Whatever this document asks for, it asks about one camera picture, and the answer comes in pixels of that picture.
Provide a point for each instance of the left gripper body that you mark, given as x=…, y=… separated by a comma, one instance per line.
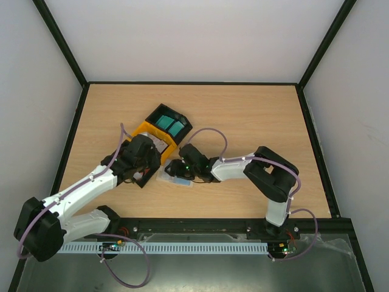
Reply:
x=154, y=162

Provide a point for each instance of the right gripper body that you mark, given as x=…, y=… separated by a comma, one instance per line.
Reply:
x=175, y=167

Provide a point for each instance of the beige card holder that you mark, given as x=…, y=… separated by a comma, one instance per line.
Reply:
x=166, y=178

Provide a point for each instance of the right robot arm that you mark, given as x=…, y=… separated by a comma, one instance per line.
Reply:
x=276, y=178

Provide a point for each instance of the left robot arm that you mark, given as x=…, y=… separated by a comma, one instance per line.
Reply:
x=44, y=226

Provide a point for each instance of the white card stack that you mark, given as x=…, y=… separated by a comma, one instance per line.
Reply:
x=160, y=144

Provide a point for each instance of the black bin with red cards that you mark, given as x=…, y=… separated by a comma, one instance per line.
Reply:
x=142, y=177

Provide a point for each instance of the yellow card bin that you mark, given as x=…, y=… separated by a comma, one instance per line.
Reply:
x=147, y=129

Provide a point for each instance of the teal card stack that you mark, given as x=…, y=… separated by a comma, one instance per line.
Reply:
x=174, y=127

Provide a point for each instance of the black bin with teal cards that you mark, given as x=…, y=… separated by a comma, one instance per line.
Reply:
x=165, y=110

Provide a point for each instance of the light blue slotted cable duct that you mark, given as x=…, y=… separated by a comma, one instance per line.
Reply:
x=165, y=248

